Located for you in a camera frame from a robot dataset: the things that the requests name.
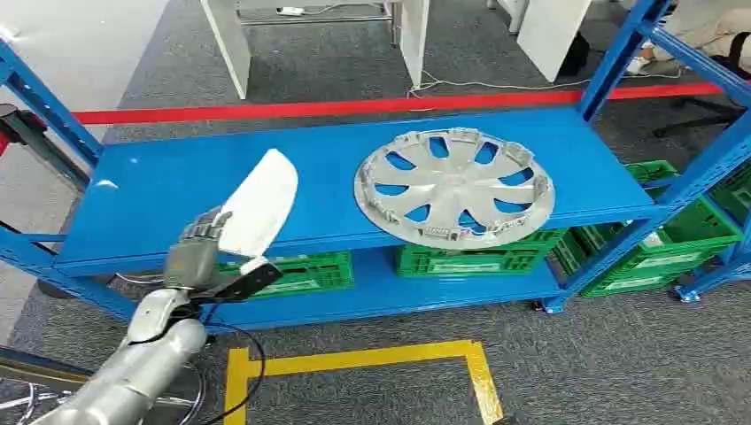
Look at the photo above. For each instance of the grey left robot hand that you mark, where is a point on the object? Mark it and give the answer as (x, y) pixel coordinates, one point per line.
(190, 261)

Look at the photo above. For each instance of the white curved plastic part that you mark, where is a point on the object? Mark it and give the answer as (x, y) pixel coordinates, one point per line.
(261, 202)

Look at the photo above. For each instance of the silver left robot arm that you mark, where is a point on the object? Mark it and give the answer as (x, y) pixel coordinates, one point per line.
(135, 369)

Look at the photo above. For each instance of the blue metal shelf rack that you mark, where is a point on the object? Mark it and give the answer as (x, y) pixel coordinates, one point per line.
(719, 275)
(193, 182)

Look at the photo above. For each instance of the green plastic crate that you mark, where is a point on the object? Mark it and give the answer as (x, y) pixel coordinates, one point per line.
(736, 193)
(311, 273)
(680, 240)
(469, 261)

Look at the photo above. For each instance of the grey black stand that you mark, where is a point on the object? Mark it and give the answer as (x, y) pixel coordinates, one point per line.
(35, 138)

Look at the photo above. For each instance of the yellow floor tape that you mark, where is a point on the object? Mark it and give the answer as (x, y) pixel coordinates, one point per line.
(375, 356)

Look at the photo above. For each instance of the red floor tape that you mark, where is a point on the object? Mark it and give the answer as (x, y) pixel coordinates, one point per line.
(352, 107)

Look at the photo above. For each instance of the white power strip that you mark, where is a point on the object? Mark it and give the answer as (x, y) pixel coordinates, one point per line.
(290, 10)

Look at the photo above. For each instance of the silver wheel hubcap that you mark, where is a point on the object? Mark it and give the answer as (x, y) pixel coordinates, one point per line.
(452, 187)

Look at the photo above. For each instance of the white desk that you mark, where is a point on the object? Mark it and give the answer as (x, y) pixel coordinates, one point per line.
(413, 35)

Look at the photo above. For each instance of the white desk panel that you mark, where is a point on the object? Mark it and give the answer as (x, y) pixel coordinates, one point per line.
(551, 35)

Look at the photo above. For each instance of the person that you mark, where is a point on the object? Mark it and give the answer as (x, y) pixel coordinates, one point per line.
(713, 29)

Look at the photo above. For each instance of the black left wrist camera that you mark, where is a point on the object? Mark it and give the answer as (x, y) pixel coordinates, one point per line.
(249, 281)

